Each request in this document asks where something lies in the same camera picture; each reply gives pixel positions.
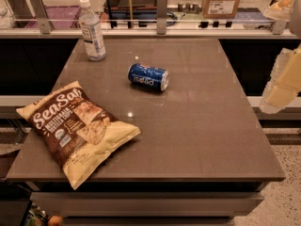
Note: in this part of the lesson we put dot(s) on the metal railing post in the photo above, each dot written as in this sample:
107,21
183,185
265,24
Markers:
161,16
278,27
41,15

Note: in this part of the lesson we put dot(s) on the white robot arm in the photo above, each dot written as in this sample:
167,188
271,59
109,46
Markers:
295,20

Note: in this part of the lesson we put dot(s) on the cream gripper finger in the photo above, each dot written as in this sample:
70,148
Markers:
285,82
280,10

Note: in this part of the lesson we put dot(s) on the purple tray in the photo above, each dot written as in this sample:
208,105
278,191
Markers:
58,17

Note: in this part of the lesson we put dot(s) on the cardboard box with label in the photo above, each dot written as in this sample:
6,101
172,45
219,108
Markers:
219,9

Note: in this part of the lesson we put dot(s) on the black frame crate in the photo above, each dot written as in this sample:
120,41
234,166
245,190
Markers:
128,11

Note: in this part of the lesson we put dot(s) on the sea salt tortilla chips bag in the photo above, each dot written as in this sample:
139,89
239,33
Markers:
80,134

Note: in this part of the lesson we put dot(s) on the clear plastic water bottle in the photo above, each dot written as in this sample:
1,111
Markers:
90,26

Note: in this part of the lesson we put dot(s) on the blue pepsi can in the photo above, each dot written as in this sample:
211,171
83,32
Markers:
149,77

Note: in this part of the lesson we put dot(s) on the metal railing post left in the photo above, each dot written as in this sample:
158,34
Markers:
41,15

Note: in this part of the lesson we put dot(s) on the metal railing post right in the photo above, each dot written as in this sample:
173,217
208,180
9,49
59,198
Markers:
278,27

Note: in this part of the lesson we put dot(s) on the metal railing post middle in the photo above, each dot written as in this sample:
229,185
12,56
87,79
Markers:
161,16

